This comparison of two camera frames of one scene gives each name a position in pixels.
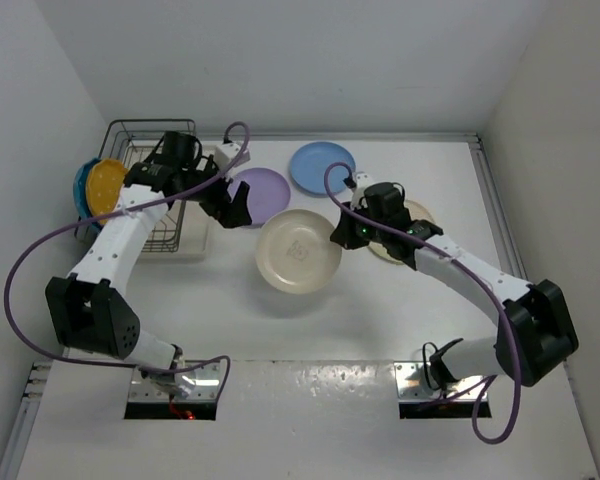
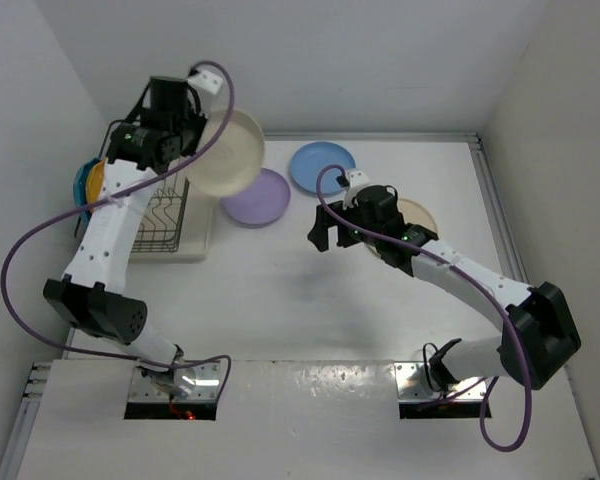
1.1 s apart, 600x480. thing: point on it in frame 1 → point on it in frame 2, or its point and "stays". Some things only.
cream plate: x=295 y=253 → x=233 y=159
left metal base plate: x=195 y=384 stays
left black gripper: x=229 y=212 → x=198 y=118
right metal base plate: x=411 y=384 stays
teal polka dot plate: x=80 y=196 stays
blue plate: x=309 y=163 stays
